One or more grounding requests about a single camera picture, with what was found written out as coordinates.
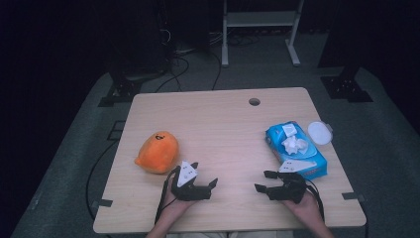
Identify tangle of floor cables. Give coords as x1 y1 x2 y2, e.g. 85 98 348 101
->
208 30 263 48

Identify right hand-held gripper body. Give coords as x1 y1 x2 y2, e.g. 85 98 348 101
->
266 160 313 204

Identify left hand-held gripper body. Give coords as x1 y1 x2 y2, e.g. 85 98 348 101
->
168 160 213 202

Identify blue wet wipes pack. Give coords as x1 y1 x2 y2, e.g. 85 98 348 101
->
264 120 334 181

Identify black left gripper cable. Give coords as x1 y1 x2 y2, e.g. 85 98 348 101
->
154 170 181 226

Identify white wet wipe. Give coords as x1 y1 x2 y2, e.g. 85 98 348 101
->
280 134 310 156

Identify black tape strip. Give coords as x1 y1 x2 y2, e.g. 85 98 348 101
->
342 191 367 203
90 198 114 209

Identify dark floor outlet plate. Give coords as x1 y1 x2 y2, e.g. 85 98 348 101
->
106 120 127 142

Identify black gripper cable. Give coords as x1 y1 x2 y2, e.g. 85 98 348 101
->
154 170 181 226
305 183 326 222

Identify person's right hand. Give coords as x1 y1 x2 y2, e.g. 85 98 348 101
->
282 192 324 222

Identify white metal stand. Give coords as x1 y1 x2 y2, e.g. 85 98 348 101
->
221 0 305 68

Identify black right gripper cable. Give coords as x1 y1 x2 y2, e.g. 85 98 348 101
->
305 183 326 222

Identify black stand base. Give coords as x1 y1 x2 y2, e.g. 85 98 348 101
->
97 77 144 108
320 65 374 104

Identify person's left hand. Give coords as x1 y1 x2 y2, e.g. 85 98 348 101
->
160 180 196 221

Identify long black floor cable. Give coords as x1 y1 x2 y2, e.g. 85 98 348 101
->
85 140 119 221

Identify orange plush toy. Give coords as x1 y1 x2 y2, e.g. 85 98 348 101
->
134 131 180 176

